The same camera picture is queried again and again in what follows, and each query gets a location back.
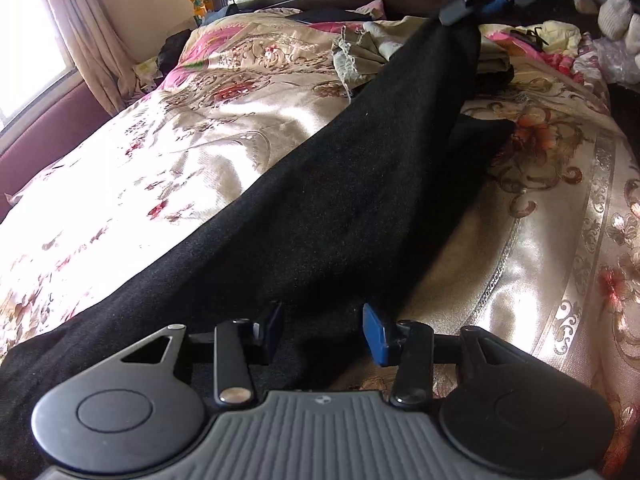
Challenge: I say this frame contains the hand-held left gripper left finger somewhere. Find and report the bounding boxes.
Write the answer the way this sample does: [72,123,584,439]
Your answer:
[107,301,285,409]

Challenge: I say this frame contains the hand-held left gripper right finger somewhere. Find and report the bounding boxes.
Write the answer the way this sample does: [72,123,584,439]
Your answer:
[362,303,511,409]

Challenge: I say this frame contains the black pants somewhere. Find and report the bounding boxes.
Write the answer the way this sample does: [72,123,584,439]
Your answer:
[0,17,516,480]

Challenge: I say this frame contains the pale yellow garment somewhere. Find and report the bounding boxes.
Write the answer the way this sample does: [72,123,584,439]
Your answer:
[515,19,583,52]

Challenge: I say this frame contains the white plush toy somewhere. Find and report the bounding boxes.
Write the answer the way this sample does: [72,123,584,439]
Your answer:
[572,0,640,43]

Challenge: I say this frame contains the frayed olive cloth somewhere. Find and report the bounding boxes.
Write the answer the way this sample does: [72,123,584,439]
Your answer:
[333,22,401,97]

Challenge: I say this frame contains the clear plastic bag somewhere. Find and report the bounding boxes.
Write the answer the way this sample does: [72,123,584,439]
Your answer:
[592,37,640,87]

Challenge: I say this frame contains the dark navy cloth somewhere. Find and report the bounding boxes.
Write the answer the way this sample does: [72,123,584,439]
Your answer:
[290,7,362,24]

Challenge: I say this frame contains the floral satin bed blanket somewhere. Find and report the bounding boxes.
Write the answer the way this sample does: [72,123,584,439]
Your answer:
[0,7,640,480]

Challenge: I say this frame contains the blue cloth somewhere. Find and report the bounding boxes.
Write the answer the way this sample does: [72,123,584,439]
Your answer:
[200,5,237,24]

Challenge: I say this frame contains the yellow toy box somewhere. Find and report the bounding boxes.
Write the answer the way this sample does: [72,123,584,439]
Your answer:
[186,0,213,26]

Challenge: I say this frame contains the light patterned cloth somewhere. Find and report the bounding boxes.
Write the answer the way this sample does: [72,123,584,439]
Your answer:
[134,57,164,92]

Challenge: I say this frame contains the beige curtain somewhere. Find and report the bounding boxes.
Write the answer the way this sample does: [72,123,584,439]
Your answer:
[39,0,146,117]

